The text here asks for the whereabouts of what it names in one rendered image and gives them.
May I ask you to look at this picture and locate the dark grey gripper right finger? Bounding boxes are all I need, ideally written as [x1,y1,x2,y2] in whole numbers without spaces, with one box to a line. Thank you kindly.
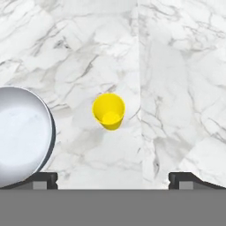
[168,171,226,191]

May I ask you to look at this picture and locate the yellow cup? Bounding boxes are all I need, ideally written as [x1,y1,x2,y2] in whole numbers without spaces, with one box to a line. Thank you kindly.
[91,93,126,132]

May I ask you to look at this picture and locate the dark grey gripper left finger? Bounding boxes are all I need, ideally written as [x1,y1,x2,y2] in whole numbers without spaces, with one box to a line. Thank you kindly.
[4,171,59,191]

